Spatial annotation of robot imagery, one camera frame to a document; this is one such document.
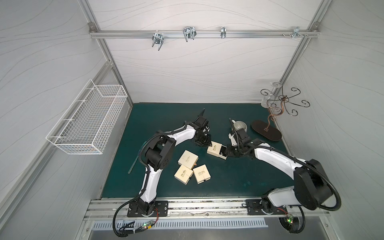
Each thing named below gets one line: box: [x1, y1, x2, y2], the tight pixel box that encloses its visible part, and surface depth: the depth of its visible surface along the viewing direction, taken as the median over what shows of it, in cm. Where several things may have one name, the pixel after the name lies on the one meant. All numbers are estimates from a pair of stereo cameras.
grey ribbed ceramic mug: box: [231, 119, 248, 133], surface depth 105 cm
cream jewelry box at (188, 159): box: [178, 149, 199, 170], surface depth 90 cm
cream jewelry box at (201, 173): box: [192, 164, 211, 184], surface depth 84 cm
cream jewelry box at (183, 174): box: [174, 164, 194, 185], surface depth 84 cm
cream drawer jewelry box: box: [206, 141, 228, 160], surface depth 94 cm
